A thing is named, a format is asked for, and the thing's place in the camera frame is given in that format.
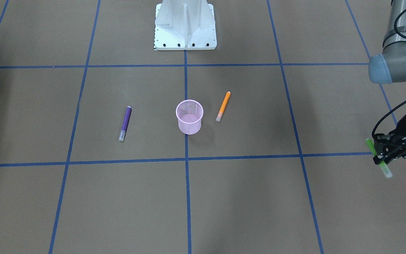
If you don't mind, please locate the green marker pen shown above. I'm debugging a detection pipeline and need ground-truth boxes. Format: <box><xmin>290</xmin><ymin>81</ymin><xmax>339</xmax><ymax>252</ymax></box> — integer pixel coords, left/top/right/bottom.
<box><xmin>365</xmin><ymin>138</ymin><xmax>393</xmax><ymax>178</ymax></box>

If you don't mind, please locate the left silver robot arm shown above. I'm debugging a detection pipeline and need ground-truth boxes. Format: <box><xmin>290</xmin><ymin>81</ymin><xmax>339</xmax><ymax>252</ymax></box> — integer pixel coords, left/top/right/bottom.
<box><xmin>369</xmin><ymin>0</ymin><xmax>406</xmax><ymax>165</ymax></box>

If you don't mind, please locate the orange marker pen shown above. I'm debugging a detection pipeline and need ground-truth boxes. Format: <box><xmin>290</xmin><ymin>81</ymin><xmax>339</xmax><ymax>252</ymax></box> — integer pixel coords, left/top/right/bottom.
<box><xmin>215</xmin><ymin>91</ymin><xmax>231</xmax><ymax>122</ymax></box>

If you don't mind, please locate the purple marker pen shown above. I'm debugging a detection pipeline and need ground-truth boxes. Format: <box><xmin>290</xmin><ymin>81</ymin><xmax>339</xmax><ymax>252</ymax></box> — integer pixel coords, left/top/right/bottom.
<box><xmin>118</xmin><ymin>106</ymin><xmax>132</xmax><ymax>141</ymax></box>

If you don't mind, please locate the white camera pillar base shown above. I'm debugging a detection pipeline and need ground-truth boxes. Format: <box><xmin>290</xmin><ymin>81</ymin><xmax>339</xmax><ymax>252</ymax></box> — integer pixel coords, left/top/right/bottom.
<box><xmin>154</xmin><ymin>0</ymin><xmax>217</xmax><ymax>50</ymax></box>

